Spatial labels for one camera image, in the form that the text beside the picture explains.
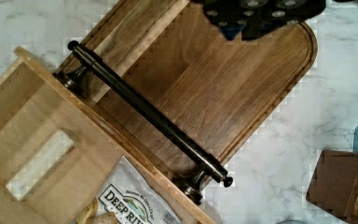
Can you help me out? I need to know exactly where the white potato chips bag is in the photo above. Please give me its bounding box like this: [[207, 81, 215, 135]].
[[76, 155, 183, 224]]

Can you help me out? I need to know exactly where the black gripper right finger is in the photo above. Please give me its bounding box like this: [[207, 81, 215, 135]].
[[241, 0, 327, 41]]

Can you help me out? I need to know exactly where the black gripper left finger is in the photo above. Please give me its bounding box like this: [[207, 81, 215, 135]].
[[193, 0, 252, 41]]

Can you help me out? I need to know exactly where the light wooden drawer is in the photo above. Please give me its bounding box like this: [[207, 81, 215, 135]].
[[0, 48, 221, 224]]

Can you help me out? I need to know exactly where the black drawer handle bar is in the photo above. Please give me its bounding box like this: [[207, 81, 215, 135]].
[[54, 40, 233, 205]]

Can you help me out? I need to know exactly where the dark wooden cutting board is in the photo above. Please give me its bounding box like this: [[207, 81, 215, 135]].
[[83, 0, 317, 163]]

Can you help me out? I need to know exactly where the dark wooden box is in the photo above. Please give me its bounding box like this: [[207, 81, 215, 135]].
[[306, 149, 358, 224]]

